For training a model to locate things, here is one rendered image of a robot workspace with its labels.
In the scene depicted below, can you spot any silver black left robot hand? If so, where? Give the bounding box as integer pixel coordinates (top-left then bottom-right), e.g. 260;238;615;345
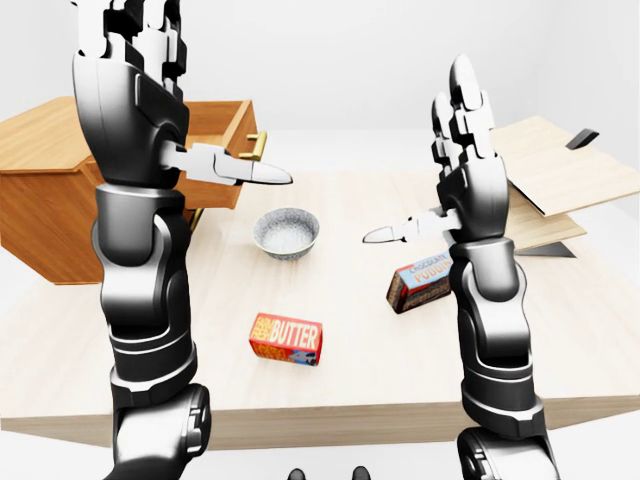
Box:
69;0;294;191

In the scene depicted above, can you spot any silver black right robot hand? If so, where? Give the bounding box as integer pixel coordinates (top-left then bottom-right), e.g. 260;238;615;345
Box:
361;53;512;247

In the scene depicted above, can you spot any wooden cabinet drawer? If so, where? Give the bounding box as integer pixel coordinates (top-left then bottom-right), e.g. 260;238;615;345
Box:
169;99;258;212

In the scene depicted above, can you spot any wooden cabinet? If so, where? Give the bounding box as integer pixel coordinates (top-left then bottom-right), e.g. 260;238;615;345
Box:
0;96;204;286

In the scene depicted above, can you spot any large pale wooden board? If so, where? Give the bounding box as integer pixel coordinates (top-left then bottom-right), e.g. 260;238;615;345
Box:
487;115;640;219

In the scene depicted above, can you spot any chocolate pudding box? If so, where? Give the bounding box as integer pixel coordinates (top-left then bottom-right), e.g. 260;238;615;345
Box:
385;251;454;315

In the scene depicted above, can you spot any patterned grey white bowl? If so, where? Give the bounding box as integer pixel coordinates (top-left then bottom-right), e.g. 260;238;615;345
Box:
252;208;321;263

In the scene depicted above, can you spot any red butter box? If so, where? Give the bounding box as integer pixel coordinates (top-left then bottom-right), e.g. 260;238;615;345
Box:
248;312;324;368

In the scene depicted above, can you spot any black slanted bracket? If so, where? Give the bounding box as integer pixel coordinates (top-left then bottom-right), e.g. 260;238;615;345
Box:
565;128;600;151

